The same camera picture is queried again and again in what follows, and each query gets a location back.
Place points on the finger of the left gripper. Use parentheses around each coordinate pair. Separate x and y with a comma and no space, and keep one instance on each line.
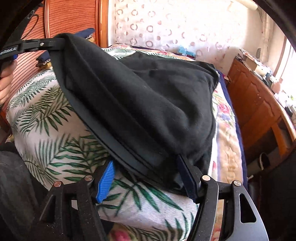
(43,44)

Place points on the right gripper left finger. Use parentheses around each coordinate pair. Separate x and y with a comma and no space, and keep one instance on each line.
(69,211)

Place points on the black garment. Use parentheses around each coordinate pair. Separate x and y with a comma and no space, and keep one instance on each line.
(153,114)

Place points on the left hand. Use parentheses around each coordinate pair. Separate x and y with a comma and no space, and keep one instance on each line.
(6,79)

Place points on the wooden slatted wardrobe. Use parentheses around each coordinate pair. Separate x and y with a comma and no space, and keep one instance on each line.
(57,17)

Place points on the floral blanket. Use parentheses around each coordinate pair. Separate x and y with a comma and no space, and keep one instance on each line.
(226,129)

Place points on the trash bin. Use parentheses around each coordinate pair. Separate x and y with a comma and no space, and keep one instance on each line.
(258,165)

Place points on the palm leaf bed sheet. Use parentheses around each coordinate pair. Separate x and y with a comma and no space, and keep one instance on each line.
(55,145)

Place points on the long wooden cabinet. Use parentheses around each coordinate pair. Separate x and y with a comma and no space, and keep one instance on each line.
(264,123)

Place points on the pink white bottle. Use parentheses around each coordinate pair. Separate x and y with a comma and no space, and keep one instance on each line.
(276,86)

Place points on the circle pattern sheer curtain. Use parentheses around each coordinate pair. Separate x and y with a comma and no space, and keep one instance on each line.
(214,31)

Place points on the cardboard box on cabinet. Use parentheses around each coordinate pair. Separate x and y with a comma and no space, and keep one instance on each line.
(251,63)

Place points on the small fan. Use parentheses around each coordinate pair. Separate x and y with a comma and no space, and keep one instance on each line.
(258,53)

